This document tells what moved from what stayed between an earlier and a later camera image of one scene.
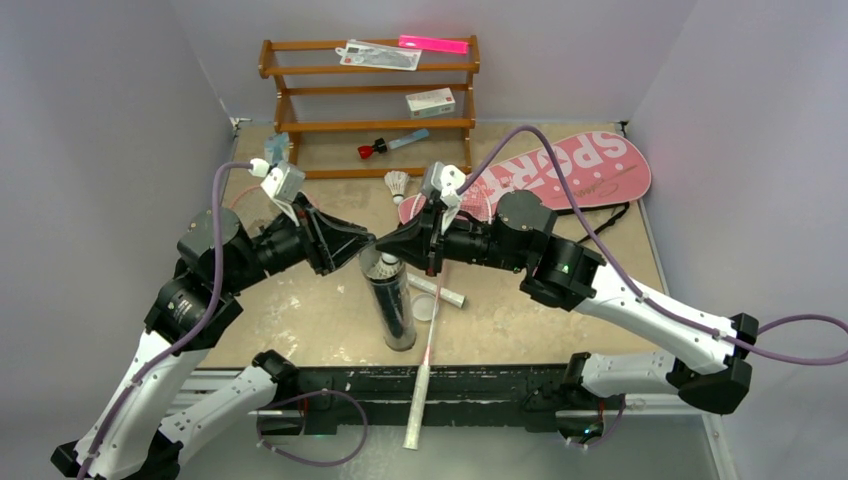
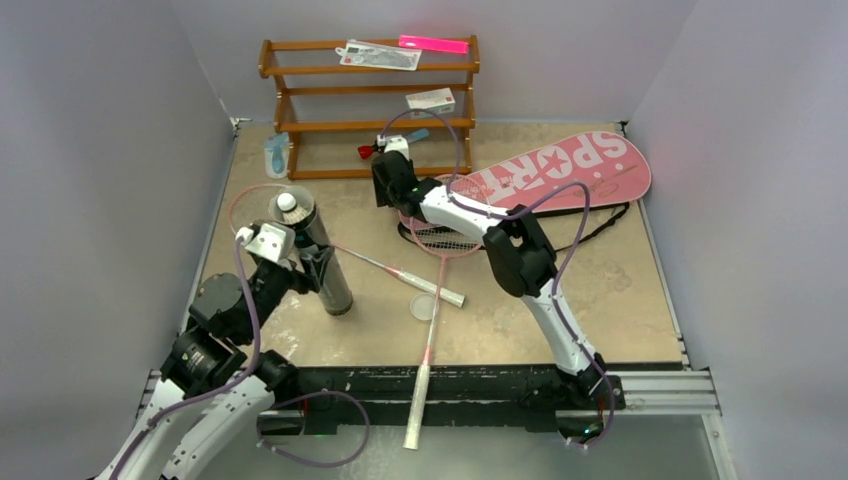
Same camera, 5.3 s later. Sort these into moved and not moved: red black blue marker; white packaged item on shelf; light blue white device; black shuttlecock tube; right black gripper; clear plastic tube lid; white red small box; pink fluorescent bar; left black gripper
Moved: left black gripper; right black gripper; black shuttlecock tube
Not moved: light blue white device; clear plastic tube lid; red black blue marker; white packaged item on shelf; pink fluorescent bar; white red small box
